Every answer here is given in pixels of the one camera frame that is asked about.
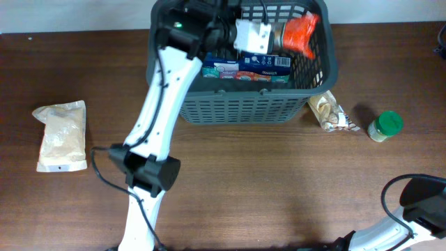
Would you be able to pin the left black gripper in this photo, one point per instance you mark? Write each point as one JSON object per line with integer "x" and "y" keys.
{"x": 231, "y": 52}

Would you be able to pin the blue tissue pack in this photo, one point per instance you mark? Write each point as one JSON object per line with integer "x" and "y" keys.
{"x": 249, "y": 67}

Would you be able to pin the orange spaghetti packet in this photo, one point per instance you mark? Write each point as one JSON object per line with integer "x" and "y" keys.
{"x": 294, "y": 35}

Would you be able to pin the grey plastic shopping basket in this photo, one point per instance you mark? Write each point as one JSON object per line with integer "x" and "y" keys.
{"x": 224, "y": 101}

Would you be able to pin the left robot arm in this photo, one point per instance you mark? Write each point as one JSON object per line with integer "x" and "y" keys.
{"x": 181, "y": 35}

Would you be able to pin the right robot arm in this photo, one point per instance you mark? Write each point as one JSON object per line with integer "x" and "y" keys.
{"x": 420, "y": 217}

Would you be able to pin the beige snack bag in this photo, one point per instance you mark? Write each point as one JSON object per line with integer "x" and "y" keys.
{"x": 330, "y": 114}

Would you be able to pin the white grain bag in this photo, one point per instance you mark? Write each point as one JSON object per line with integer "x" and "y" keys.
{"x": 63, "y": 148}

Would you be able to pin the green lid glass jar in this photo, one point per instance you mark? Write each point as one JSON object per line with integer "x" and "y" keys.
{"x": 385, "y": 126}

